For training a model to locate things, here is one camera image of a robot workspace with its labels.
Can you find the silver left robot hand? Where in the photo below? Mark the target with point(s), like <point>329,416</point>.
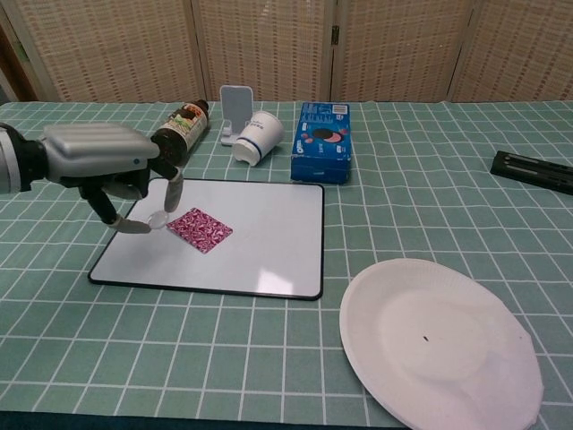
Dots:
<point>98,150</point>

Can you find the round white magnet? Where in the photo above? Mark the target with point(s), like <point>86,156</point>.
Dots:
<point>158,220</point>

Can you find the red patterned cloth square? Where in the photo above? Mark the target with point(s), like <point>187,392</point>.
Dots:
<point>201,233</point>

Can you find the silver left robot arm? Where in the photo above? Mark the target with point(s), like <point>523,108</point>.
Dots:
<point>18,159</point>

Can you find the dark brown sauce bottle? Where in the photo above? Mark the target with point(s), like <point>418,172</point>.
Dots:
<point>183,127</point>

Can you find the light blue phone stand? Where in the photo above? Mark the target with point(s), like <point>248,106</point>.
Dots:
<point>236,109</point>

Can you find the white paper cup blue rim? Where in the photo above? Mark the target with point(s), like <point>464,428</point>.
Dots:
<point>259,136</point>

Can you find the woven folding screen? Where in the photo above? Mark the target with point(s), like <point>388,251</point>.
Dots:
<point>268,45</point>

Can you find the blue Oreo cookie box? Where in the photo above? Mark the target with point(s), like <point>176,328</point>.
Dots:
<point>321,150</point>

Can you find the green checkered tablecloth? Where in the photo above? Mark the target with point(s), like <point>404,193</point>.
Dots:
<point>403,224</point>

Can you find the white paper plate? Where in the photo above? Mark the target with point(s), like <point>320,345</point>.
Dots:
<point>430,340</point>

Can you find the black rectangular bar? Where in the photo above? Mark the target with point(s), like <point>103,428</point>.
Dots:
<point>532,170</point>

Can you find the white whiteboard with black frame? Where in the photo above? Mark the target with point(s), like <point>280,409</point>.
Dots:
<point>242,251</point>

